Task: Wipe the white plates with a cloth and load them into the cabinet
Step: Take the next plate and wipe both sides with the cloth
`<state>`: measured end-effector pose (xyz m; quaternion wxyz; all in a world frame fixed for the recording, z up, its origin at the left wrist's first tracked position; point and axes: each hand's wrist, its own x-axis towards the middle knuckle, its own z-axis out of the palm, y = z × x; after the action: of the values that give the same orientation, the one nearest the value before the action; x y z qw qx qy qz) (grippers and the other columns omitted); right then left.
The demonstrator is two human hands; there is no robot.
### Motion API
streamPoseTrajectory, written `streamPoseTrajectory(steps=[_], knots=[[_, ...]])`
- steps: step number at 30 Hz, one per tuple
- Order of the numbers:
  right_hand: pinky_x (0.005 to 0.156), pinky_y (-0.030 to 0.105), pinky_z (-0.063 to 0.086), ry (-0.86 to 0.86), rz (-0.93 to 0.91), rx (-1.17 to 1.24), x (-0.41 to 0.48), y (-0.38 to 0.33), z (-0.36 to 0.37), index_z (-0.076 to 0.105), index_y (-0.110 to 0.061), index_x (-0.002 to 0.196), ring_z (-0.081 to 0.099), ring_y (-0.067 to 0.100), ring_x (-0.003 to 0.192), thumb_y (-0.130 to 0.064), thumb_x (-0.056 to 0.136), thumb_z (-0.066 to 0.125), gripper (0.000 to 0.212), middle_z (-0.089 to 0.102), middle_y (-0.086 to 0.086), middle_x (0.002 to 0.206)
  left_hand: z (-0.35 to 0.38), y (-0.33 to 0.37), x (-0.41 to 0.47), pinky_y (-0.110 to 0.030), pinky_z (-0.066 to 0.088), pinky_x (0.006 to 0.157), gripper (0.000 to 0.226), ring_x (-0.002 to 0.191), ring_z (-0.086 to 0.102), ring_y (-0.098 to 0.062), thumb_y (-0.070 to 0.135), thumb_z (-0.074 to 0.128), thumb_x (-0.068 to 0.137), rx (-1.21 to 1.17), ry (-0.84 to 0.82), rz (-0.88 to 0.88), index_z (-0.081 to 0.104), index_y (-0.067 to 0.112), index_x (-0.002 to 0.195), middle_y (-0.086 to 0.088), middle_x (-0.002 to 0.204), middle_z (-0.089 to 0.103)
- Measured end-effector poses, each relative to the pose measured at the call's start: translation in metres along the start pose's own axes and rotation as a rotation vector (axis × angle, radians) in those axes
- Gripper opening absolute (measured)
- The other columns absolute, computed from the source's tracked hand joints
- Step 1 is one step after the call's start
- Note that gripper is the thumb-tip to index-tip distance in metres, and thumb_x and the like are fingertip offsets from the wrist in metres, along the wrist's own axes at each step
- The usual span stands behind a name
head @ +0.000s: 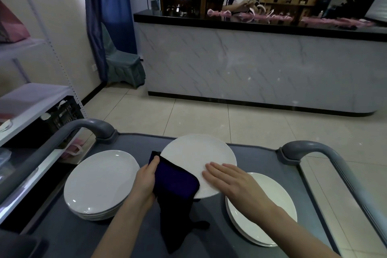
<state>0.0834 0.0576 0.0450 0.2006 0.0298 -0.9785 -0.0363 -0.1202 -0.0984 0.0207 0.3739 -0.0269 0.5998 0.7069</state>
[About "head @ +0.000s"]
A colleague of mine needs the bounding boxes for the person's left hand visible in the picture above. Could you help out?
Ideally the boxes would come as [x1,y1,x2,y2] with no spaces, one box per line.
[130,155,161,210]

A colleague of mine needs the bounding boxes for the person's right hand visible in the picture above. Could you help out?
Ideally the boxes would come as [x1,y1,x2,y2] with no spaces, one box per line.
[202,161,273,225]

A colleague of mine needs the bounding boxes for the dark blue cleaning cloth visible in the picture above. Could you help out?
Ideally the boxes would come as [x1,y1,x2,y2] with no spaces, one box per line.
[148,151,211,255]

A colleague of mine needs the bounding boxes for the stack of white plates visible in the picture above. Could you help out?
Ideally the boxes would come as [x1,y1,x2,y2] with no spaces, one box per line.
[225,172,298,248]

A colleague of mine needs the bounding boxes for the white round plate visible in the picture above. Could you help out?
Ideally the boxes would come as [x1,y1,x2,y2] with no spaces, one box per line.
[160,133,237,200]
[63,150,141,221]

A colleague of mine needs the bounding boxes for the person's right forearm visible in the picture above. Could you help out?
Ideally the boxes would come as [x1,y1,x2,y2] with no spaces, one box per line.
[257,203,342,258]

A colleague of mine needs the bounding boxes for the person's left forearm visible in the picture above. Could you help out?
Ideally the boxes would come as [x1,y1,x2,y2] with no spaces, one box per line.
[90,197,152,258]

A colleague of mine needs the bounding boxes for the grey service cart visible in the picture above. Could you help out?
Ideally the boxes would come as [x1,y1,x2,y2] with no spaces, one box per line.
[0,119,387,258]

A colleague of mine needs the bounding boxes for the black plastic crate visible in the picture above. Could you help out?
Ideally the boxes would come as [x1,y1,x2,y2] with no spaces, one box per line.
[41,96,85,148]

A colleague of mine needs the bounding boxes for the chair with grey-green cover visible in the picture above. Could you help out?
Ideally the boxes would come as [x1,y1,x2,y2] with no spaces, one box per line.
[101,22,146,88]

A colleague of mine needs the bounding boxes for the marble bar counter black top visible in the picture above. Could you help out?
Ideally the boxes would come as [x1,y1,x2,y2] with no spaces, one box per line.
[133,10,387,117]

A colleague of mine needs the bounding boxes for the clear container blue lid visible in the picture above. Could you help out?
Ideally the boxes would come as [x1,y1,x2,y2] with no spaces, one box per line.
[0,148,12,174]

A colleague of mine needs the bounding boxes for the white metal shelf rack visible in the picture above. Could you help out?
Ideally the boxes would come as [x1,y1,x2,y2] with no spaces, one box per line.
[0,0,88,225]

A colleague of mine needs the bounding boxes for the row of pink bags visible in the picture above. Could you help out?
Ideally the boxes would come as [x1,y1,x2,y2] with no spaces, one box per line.
[207,8,375,29]

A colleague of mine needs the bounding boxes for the blue curtain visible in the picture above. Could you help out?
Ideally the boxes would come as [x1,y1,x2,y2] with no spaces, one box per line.
[83,0,137,83]

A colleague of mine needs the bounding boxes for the black pegged stand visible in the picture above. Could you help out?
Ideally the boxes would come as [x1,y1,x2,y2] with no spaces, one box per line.
[335,0,380,19]

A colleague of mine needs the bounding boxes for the pink bag white handles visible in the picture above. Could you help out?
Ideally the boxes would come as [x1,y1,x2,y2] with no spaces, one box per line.
[60,138,87,157]

